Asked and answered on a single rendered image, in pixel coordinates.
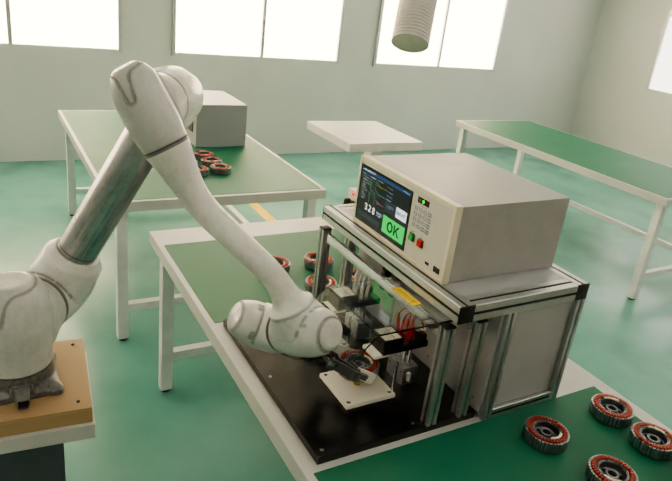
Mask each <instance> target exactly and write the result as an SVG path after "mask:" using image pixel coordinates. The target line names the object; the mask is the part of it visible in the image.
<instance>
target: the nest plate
mask: <svg viewBox="0 0 672 481"><path fill-rule="evenodd" d="M319 377H320V378H321V379H322V381H323V382H324V383H325V384H326V386H327V387H328V388H329V389H330V390H331V392H332V393H333V394H334V395H335V397H336V398H337V399H338V400H339V402H340V403H341V404H342V405H343V406H344V408H345V409H346V410H348V409H352V408H356V407H359V406H363V405H367V404H371V403H375V402H378V401H382V400H386V399H390V398H394V397H395V393H394V392H393V391H391V389H390V388H389V386H388V385H387V384H386V383H385V382H384V381H383V380H382V379H381V378H380V377H379V376H378V377H377V378H376V379H375V381H374V382H373V384H372V385H370V384H367V383H361V384H360V385H355V384H354V382H353V381H349V380H346V379H344V378H343V377H342V376H340V375H339V373H338V372H336V371H334V370H332V371H328V372H324V373H320V376H319Z"/></svg>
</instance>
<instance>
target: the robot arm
mask: <svg viewBox="0 0 672 481"><path fill-rule="evenodd" d="M110 88H111V94H112V98H113V101H114V104H115V107H116V109H117V111H118V113H119V115H120V117H121V119H122V121H123V123H124V125H125V129H124V131H123V132H122V134H121V136H120V137H119V139H118V141H117V143H116V144H115V146H114V148H113V149H112V151H111V153H110V155H109V156H108V158H107V160H106V161H105V163H104V165H103V167H102V168H101V170H100V172H99V173H98V175H97V177H96V179H95V180H94V182H93V184H92V186H91V187H90V189H89V191H88V192H87V194H86V196H85V198H84V199H83V201H82V203H81V204H80V206H79V208H78V210H77V211H76V213H75V215H74V216H73V218H72V220H71V222H70V223H69V225H68V227H67V228H66V230H65V232H64V234H63V235H62V237H59V238H55V239H52V240H50V241H48V242H47V243H46V244H45V245H44V247H43V248H42V249H41V251H40V252H39V254H38V255H37V256H36V258H35V259H34V260H33V262H32V263H31V264H30V265H29V267H28V268H27V269H26V272H25V271H9V272H4V273H1V274H0V406H1V405H6V404H11V403H15V404H16V406H17V408H18V410H24V409H27V408H29V404H30V399H35V398H40V397H45V396H58V395H61V394H63V393H64V385H63V383H62V382H61V381H60V380H59V376H58V372H57V368H56V364H55V360H56V353H55V352H54V351H52V349H53V342H55V340H56V338H57V335H58V333H59V330H60V328H61V326H62V324H63V323H64V322H66V321H67V320H68V319H69V318H70V317H72V316H73V315H74V314H75V313H76V312H77V311H78V310H79V309H80V307H81V306H82V305H83V304H84V303H85V301H86V300H87V299H88V298H89V296H90V295H91V293H92V291H93V290H94V287H95V284H96V281H97V279H98V277H99V275H100V272H101V270H102V263H101V260H100V257H99V254H100V252H101V251H102V249H103V247H104V246H105V244H106V243H107V241H108V239H109V238H110V236H111V234H112V233H113V231H114V230H115V228H116V226H117V225H118V223H119V221H120V220H121V218H122V217H123V215H124V213H125V212H126V210H127V208H128V207H129V205H130V204H131V202H132V200H133V199H134V197H135V195H136V194H137V192H138V191H139V189H140V187H141V186H142V184H143V182H144V181H145V179H146V178H147V176H148V174H149V173H150V171H151V169H152V168H154V169H155V170H156V171H157V172H158V173H159V175H160V176H161V177H162V179H163V180H164V181H165V182H166V184H167V185H168V186H169V187H170V189H171V190H172V191H173V193H174V194H175V195H176V197H177V198H178V199H179V201H180V202H181V203H182V205H183V206H184V207H185V208H186V210H187V211H188V212H189V213H190V214H191V216H192V217H193V218H194V219H195V220H196V221H197V222H198V223H199V224H200V225H201V226H202V227H203V228H204V229H205V230H206V231H207V232H208V233H209V234H210V235H211V236H212V237H214V238H215V239H216V240H217V241H218V242H219V243H220V244H221V245H222V246H224V247H225V248H226V249H227V250H228V251H229V252H230V253H231V254H232V255H233V256H235V257H236V258H237V259H238V260H239V261H240V262H241V263H242V264H243V265H245V266H246V267H247V268H248V269H249V270H250V271H251V272H252V273H253V274H254V275H255V276H256V277H257V278H258V279H259V280H260V281H261V283H262V284H263V285H264V287H265V288H266V290H267V291H268V293H269V295H270V297H271V300H272V304H270V303H263V302H260V301H255V300H241V301H238V302H237V303H236V304H235V305H234V306H233V308H232V309H231V311H230V313H229V315H228V320H227V328H228V331H229V332H230V333H231V334H232V335H233V336H234V337H235V338H236V339H238V340H239V341H241V342H242V343H244V344H246V345H248V346H250V347H253V348H255V349H258V350H261V351H264V352H268V353H278V354H280V355H284V356H286V357H289V358H292V359H303V360H305V361H313V360H315V359H318V360H320V361H321V362H325V363H326V367H327V368H329V369H332V370H334V371H336V372H338V373H340V374H342V375H343V376H345V377H347V378H349V379H351V380H352V381H353V382H356V383H358V381H359V380H360V381H362V382H365V383H367V384H370V385H372V384H373V382H374V381H375V379H376V378H377V376H378V375H377V374H374V373H372V372H369V371H367V370H365V369H362V368H360V367H358V368H356V367H354V366H353V365H351V364H350V363H348V362H347V361H345V360H343V359H342V358H340V357H339V355H340V354H341V353H343V352H344V351H343V350H342V349H341V348H340V347H339V346H338V344H339V342H340V340H341V338H342V332H343V329H342V323H341V321H340V319H339V318H338V317H337V315H336V314H335V313H333V312H332V311H331V310H329V309H327V308H325V306H324V305H322V304H321V303H320V302H318V301H317V300H316V299H315V298H314V297H313V295H312V294H311V293H310V292H305V291H302V290H300V289H299V288H298V287H297V285H296V284H295V283H294V281H293V280H292V279H291V277H290V276H289V275H288V273H287V272H286V271H285V270H284V268H283V267H282V266H281V265H280V264H279V263H278V262H277V261H276V260H275V258H274V257H273V256H272V255H271V254H270V253H269V252H268V251H266V250H265V249H264V248H263V247H262V246H261V245H260V244H259V243H258V242H257V241H256V240H255V239H254V238H253V237H252V236H251V235H250V234H249V233H248V232H247V231H246V230H245V229H244V228H243V227H242V226H241V225H240V224H239V223H238V222H237V221H236V220H235V219H234V218H233V217H231V216H230V215H229V214H228V213H227V212H226V211H225V210H224V209H223V208H222V206H221V205H220V204H219V203H218V202H217V201H216V200H215V198H214V197H213V196H212V195H211V193H210V192H209V190H208V188H207V187H206V185H205V183H204V181H203V178H202V176H201V173H200V171H199V168H198V165H197V162H196V159H195V156H194V153H193V149H192V146H191V143H190V139H189V137H188V135H187V132H186V130H187V128H188V127H189V126H190V125H191V123H192V122H193V121H194V119H195V116H196V115H197V114H198V113H199V112H200V110H201V108H202V106H203V100H204V94H203V89H202V86H201V84H200V82H199V80H198V79H197V78H196V77H195V76H194V75H192V74H191V73H190V72H188V71H186V70H185V69H184V68H182V67H179V66H173V65H169V66H161V67H157V68H154V69H153V68H152V67H150V66H149V65H147V64H146V63H144V62H142V61H136V60H134V61H130V62H128V63H126V64H124V65H122V66H121V67H119V68H117V69H116V70H114V71H113V72H112V73H111V78H110ZM333 355H335V356H334V358H332V356H333Z"/></svg>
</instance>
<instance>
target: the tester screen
mask: <svg viewBox="0 0 672 481"><path fill-rule="evenodd" d="M410 199H411V193H409V192H408V191H406V190H404V189H403V188H401V187H399V186H397V185H396V184H394V183H392V182H390V181H389V180H387V179H385V178H383V177H382V176H380V175H378V174H376V173H375V172H373V171H371V170H369V169H368V168H366V167H364V166H363V169H362V176H361V184H360V191H359V198H358V206H357V213H356V215H357V216H358V217H360V218H361V219H362V220H364V221H365V222H367V223H368V224H369V225H371V226H372V227H374V228H375V229H376V230H378V231H379V232H381V233H382V234H384V235H385V236H386V237H388V238H389V239H391V240H392V241H393V242H395V243H396V244H398V245H399V246H400V247H403V243H402V245H401V244H399V243H398V242H396V241H395V240H393V239H392V238H391V237H389V236H388V235H386V234H385V233H384V232H382V231H381V227H382V221H383V214H384V215H386V216H387V217H389V218H390V219H392V220H393V221H395V222H396V223H398V224H399V225H401V226H402V227H404V228H405V229H406V224H405V223H403V222H402V221H400V220H399V219H397V218H396V217H394V216H393V215H391V214H389V213H388V212H386V211H385V210H384V209H385V203H386V200H387V201H388V202H390V203H392V204H393V205H395V206H396V207H398V208H400V209H401V210H403V211H404V212H406V213H407V217H408V211H409V205H410ZM365 202H367V203H368V204H370V205H371V206H373V207H374V208H376V211H375V216H373V215H372V214H370V213H369V212H367V211H366V210H364V204H365ZM358 208H359V209H361V210H362V211H364V212H365V213H367V214H368V215H369V216H371V217H372V218H374V219H375V220H377V221H378V222H380V226H379V228H378V227H377V226H376V225H374V224H373V223H371V222H370V221H368V220H367V219H366V218H364V217H363V216H361V215H360V214H358Z"/></svg>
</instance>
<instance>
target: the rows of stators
mask: <svg viewBox="0 0 672 481"><path fill-rule="evenodd" d="M604 407H605V408H604ZM589 411H590V412H591V414H593V416H594V417H595V418H596V419H598V420H599V421H601V422H602V423H604V422H605V423H604V424H606V425H607V424H608V425H609V426H612V427H617V428H625V427H627V426H629V425H631V423H632V420H633V417H634V414H635V413H634V409H633V408H632V407H631V406H630V404H628V403H627V402H626V401H624V400H623V399H621V398H618V397H617V396H614V395H611V394H605V393H602V394H601V393H599V394H595V395H594V396H593V397H592V399H591V402H590V405H589ZM618 412H619V413H618ZM659 427H660V426H658V425H657V426H656V424H652V423H648V422H639V423H638V422H636V423H634V424H633V425H632V427H631V430H630V432H629V435H628V437H629V441H630V442H631V444H632V445H633V447H635V448H636V449H637V450H638V451H639V452H642V453H643V454H644V455H645V454H646V456H649V455H650V457H651V458H654V459H658V460H669V459H672V434H671V433H670V432H669V431H667V430H666V429H663V428H662V427H660V428H659ZM660 443H661V444H662V445H660Z"/></svg>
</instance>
